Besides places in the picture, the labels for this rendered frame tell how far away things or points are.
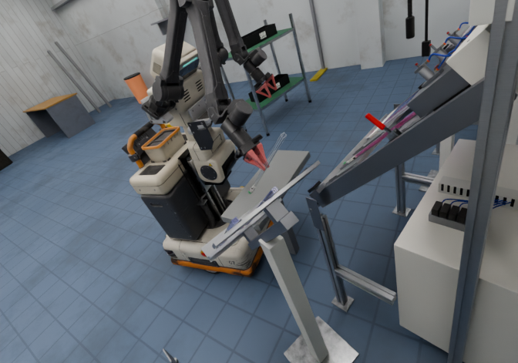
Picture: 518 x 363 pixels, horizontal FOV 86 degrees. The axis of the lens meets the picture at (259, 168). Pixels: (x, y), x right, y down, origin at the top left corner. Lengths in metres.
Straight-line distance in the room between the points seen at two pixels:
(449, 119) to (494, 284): 0.51
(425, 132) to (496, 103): 0.16
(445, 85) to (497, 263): 0.57
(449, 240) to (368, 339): 0.69
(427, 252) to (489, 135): 0.50
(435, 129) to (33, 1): 9.72
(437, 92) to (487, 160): 0.17
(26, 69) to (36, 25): 1.19
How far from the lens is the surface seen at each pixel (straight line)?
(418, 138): 0.77
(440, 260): 1.06
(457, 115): 0.71
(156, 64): 1.38
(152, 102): 1.27
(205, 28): 0.99
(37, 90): 9.41
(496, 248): 1.12
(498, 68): 0.63
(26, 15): 9.77
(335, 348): 1.58
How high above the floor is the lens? 1.47
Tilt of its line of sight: 32 degrees down
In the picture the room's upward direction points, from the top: 21 degrees counter-clockwise
